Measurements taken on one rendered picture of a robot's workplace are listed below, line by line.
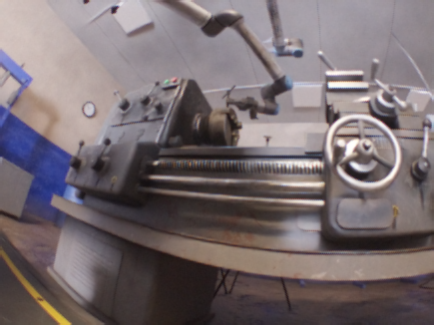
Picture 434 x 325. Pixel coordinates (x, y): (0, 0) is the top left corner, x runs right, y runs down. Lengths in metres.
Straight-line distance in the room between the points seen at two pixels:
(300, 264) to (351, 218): 0.15
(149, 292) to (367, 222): 0.68
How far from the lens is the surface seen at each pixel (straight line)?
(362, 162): 0.51
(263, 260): 0.49
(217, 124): 1.06
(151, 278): 0.75
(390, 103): 0.64
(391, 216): 0.54
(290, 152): 0.73
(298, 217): 0.67
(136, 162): 0.84
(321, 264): 0.49
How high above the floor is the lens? 0.45
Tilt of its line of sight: 24 degrees up
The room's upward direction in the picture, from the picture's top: 12 degrees clockwise
